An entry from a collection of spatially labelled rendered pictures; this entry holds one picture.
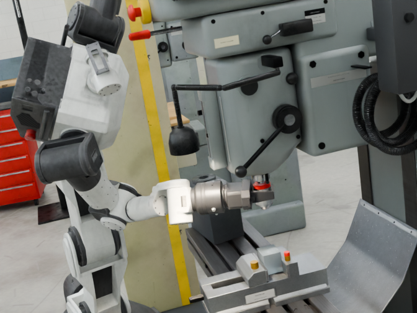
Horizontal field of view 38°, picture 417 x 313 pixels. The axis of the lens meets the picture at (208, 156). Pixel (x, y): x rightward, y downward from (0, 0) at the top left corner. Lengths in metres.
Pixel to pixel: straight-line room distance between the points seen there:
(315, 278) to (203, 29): 0.77
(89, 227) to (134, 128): 1.29
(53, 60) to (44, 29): 8.74
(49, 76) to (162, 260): 2.00
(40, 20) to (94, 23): 8.67
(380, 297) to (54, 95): 1.04
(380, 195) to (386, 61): 0.61
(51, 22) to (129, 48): 7.28
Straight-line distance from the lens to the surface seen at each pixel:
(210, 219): 2.11
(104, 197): 1.75
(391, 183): 1.79
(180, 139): 1.42
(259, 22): 1.44
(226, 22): 1.41
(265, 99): 1.49
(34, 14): 10.47
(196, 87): 1.36
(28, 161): 6.07
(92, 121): 1.67
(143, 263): 3.51
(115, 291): 2.27
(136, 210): 1.78
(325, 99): 1.52
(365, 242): 1.90
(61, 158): 1.62
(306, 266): 1.77
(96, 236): 2.09
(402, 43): 1.31
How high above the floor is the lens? 1.79
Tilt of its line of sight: 15 degrees down
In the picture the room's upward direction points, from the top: 9 degrees counter-clockwise
